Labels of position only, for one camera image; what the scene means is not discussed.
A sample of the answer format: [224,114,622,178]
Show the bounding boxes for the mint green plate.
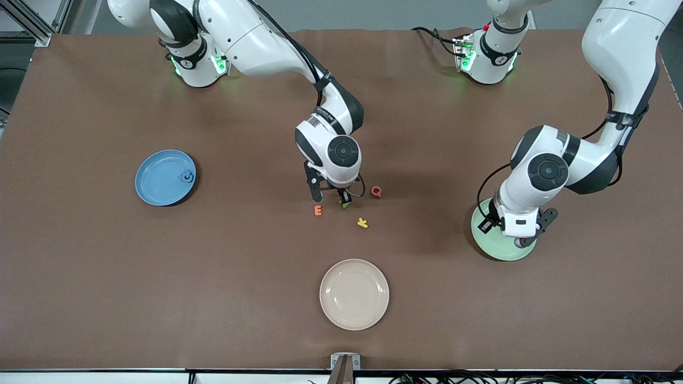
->
[471,198,537,261]

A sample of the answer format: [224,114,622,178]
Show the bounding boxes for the beige plate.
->
[319,259,390,331]

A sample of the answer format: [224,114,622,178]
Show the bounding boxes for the blue plate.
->
[134,149,197,207]

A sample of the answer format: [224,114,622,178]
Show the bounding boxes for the brown table mat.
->
[0,28,683,371]

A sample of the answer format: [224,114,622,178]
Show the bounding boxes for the white table edge strip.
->
[0,370,683,384]

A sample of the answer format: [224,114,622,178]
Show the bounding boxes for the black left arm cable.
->
[476,77,625,225]

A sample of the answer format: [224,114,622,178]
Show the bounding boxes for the tangled black cables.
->
[390,370,683,384]

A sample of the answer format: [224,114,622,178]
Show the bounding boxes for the grey metal bracket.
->
[330,353,361,384]

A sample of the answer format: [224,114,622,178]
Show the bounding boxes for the grey camera mast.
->
[327,355,355,384]

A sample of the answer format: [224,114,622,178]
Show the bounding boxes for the black cable on mat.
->
[411,27,460,57]

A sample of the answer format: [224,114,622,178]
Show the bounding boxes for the aluminium frame profile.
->
[0,0,73,47]

